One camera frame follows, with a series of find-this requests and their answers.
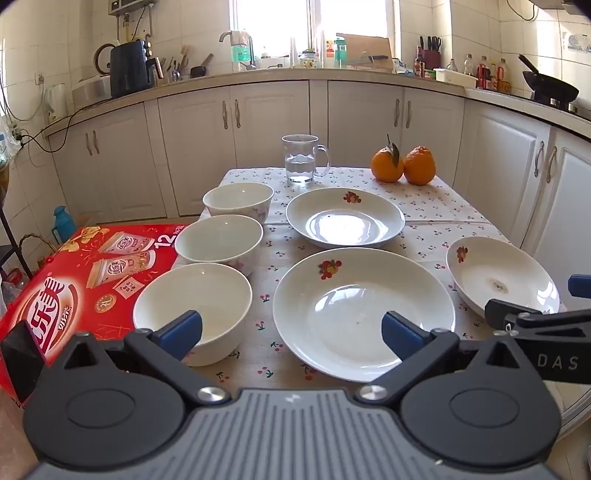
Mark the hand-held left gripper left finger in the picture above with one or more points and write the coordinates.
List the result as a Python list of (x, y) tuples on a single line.
[(182, 332)]

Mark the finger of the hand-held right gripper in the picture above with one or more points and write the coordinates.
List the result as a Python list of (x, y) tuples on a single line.
[(581, 286), (501, 314)]

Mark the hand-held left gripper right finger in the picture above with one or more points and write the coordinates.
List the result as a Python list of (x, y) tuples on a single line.
[(401, 337)]

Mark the stained white plate fruit print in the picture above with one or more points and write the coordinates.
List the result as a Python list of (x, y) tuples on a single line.
[(498, 272)]

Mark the large white bowl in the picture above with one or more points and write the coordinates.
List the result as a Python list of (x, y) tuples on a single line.
[(198, 290)]

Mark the large white plate fruit print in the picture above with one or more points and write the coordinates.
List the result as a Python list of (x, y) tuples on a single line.
[(351, 318)]

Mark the white bowl with pink print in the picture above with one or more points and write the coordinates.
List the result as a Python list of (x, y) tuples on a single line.
[(217, 235), (238, 196)]

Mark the red printed carton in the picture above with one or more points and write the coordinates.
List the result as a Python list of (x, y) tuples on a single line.
[(60, 286)]

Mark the blue thermos flask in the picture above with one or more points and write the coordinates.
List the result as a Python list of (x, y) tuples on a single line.
[(64, 226)]

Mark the black rectangular device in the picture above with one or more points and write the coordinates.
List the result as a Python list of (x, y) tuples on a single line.
[(21, 360)]

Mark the bumpy orange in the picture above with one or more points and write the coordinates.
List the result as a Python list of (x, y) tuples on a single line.
[(420, 166)]

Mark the orange with green leaf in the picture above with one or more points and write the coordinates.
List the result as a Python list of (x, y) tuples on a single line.
[(385, 168)]

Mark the wicker basket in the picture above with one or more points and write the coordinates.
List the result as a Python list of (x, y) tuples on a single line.
[(33, 236)]

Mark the gas stove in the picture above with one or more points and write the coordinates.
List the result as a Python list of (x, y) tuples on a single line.
[(554, 100)]

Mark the black metal rack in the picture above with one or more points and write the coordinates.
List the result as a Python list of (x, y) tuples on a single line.
[(10, 251)]

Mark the black wok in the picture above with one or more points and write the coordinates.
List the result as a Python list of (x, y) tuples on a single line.
[(551, 87)]

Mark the clear glass mug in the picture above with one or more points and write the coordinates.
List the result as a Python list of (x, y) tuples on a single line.
[(299, 161)]

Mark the yellow oil bottle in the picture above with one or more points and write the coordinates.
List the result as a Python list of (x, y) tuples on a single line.
[(504, 78)]

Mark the white plastic tray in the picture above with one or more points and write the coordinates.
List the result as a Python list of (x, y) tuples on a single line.
[(455, 77)]

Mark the clear plastic bottle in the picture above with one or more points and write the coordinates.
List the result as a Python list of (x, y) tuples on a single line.
[(468, 65)]

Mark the kitchen countertop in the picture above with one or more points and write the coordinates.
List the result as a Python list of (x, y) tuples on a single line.
[(207, 79)]

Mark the clear plastic bag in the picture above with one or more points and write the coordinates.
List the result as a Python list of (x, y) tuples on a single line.
[(7, 143)]

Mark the utensil holder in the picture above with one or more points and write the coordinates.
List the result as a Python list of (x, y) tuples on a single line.
[(175, 74)]

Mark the silver metal pot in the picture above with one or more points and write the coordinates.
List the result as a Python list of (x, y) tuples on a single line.
[(90, 90)]

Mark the dark sauce bottle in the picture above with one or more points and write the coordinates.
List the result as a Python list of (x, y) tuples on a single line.
[(419, 67)]

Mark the black mortar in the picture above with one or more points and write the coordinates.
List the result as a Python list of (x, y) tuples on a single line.
[(198, 72)]

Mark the white electric kettle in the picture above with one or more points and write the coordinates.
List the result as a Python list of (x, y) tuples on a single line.
[(56, 104)]

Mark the red knife block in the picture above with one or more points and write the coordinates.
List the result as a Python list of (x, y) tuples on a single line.
[(431, 59)]

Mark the dark air fryer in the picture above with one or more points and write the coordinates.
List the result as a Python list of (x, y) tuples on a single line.
[(131, 69)]

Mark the green dish soap bottle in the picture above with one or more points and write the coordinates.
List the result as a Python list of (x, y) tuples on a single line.
[(240, 53)]

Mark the metal kitchen faucet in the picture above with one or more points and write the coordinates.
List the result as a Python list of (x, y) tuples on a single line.
[(252, 55)]

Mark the round lid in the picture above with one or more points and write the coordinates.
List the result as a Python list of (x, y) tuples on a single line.
[(100, 57)]

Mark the teal bottle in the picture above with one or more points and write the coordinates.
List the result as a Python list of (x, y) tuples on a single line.
[(340, 54)]

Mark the cardboard box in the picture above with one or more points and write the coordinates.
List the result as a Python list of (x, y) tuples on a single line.
[(364, 48)]

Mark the glass jar with lid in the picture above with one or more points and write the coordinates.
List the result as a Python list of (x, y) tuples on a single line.
[(308, 60)]

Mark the kitchen window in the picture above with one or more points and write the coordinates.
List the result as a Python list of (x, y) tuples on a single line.
[(277, 23)]

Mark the wall water heater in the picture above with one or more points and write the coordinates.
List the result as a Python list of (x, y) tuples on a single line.
[(129, 5)]

